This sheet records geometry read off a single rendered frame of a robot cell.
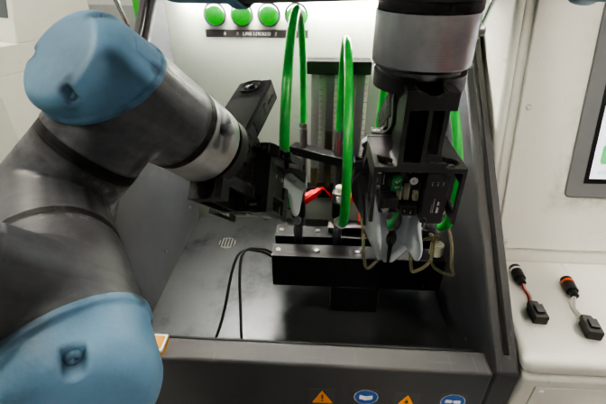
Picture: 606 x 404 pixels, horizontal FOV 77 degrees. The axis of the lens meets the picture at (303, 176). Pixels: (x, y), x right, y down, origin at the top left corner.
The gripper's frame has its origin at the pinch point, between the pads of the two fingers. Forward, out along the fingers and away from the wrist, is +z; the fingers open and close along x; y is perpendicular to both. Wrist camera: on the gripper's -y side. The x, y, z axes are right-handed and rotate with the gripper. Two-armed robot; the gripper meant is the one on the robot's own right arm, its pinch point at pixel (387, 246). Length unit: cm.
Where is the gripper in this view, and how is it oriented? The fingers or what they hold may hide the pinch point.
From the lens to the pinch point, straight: 43.6
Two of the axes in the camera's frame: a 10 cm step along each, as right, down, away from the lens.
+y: -0.5, 5.0, -8.7
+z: 0.0, 8.7, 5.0
